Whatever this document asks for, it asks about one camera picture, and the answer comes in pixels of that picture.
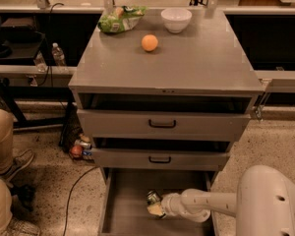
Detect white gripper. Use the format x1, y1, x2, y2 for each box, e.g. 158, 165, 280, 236
147, 193, 183, 218

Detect green soda can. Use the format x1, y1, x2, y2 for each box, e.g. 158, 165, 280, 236
147, 190, 162, 206

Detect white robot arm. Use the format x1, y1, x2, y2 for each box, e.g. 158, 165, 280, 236
147, 165, 295, 236

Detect bottom grey drawer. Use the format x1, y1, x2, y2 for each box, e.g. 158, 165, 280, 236
98, 168, 215, 236

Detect grey drawer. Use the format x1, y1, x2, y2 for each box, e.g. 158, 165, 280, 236
78, 110, 250, 142
98, 168, 215, 236
91, 148, 229, 171

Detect middle grey drawer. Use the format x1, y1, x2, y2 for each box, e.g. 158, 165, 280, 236
91, 148, 229, 171

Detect can on floor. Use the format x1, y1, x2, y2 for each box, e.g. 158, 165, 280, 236
74, 140, 91, 149

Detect top grey drawer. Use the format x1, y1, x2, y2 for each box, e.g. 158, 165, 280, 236
78, 110, 250, 142

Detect grey drawer cabinet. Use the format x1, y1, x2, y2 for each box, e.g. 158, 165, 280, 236
68, 9, 265, 186

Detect red apple on floor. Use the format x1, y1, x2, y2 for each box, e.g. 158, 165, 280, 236
70, 146, 83, 158

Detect grey sneaker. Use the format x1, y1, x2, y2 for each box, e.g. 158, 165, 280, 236
1, 217, 40, 236
2, 149, 34, 181

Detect person leg khaki lower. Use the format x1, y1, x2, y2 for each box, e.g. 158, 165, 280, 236
0, 175, 14, 236

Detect person leg khaki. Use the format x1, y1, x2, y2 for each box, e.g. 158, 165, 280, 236
0, 109, 13, 175
0, 175, 14, 236

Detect orange fruit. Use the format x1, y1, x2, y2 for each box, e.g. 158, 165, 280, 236
142, 34, 158, 52

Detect person leg khaki upper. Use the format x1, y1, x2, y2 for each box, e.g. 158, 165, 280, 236
0, 109, 13, 175

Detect clear water bottle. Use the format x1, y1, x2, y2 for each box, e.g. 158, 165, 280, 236
34, 52, 47, 73
52, 42, 66, 67

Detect white bowl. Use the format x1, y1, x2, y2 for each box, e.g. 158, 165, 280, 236
161, 8, 192, 33

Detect green chip bag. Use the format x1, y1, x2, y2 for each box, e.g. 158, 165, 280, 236
97, 6, 147, 33

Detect dark side table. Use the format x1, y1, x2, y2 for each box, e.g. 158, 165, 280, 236
0, 14, 72, 129

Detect black floor cable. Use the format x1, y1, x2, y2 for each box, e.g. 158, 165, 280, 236
62, 166, 98, 236

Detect black hanging cable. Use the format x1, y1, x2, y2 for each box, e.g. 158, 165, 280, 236
37, 2, 65, 88

